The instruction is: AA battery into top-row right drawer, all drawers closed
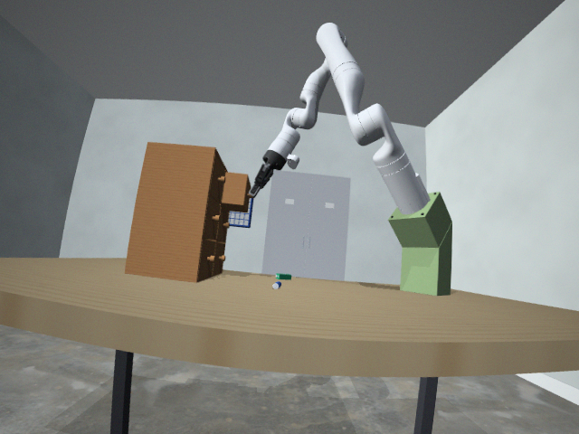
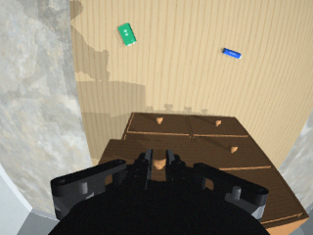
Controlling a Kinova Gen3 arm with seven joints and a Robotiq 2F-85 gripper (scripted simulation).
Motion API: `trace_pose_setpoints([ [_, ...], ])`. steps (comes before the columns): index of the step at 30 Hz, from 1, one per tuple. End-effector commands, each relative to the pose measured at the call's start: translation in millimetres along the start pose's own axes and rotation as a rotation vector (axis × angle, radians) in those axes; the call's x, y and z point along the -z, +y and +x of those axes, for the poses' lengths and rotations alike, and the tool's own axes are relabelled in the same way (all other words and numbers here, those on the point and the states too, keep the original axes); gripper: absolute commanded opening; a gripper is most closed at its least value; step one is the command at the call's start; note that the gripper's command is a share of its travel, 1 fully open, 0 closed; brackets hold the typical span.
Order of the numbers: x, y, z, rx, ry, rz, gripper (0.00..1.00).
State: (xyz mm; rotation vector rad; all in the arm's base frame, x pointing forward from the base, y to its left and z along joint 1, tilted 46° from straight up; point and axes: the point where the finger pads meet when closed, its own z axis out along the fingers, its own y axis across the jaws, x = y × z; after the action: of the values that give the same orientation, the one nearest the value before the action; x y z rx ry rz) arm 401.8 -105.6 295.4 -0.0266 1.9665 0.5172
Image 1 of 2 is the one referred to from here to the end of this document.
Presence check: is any small brown wooden chest of drawers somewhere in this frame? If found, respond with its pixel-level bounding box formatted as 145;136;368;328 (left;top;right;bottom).
125;142;230;283

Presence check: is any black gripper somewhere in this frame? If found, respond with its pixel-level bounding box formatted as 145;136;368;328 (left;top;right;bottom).
249;149;286;198

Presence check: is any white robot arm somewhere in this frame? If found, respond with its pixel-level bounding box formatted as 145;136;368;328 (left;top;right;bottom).
268;23;431;214

